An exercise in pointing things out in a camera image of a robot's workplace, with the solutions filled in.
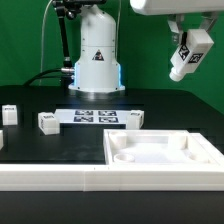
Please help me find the white cable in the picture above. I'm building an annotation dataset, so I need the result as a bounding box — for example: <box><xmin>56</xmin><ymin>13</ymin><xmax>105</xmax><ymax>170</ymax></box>
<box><xmin>39</xmin><ymin>0</ymin><xmax>55</xmax><ymax>86</ymax></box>

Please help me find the white square tabletop part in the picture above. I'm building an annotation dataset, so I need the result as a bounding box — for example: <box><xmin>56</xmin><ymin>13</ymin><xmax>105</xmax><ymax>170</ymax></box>
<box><xmin>103</xmin><ymin>129</ymin><xmax>218</xmax><ymax>165</ymax></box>

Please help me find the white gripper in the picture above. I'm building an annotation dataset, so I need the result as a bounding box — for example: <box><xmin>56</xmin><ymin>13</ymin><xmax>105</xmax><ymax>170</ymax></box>
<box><xmin>130</xmin><ymin>0</ymin><xmax>224</xmax><ymax>45</ymax></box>

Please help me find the white marker tag sheet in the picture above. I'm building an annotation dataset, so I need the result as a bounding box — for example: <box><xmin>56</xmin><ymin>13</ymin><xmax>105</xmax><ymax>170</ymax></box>
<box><xmin>55</xmin><ymin>109</ymin><xmax>129</xmax><ymax>124</ymax></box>

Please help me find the white U-shaped boundary fence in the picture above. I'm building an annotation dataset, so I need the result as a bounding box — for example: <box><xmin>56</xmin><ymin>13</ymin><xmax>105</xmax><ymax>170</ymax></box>
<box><xmin>0</xmin><ymin>140</ymin><xmax>224</xmax><ymax>191</ymax></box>

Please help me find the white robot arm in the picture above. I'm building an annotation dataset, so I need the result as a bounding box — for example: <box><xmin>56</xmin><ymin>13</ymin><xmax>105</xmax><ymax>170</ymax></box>
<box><xmin>70</xmin><ymin>0</ymin><xmax>224</xmax><ymax>94</ymax></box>

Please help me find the black cable bundle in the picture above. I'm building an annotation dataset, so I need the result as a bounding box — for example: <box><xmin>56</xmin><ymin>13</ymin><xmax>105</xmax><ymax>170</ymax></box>
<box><xmin>22</xmin><ymin>67</ymin><xmax>74</xmax><ymax>88</ymax></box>

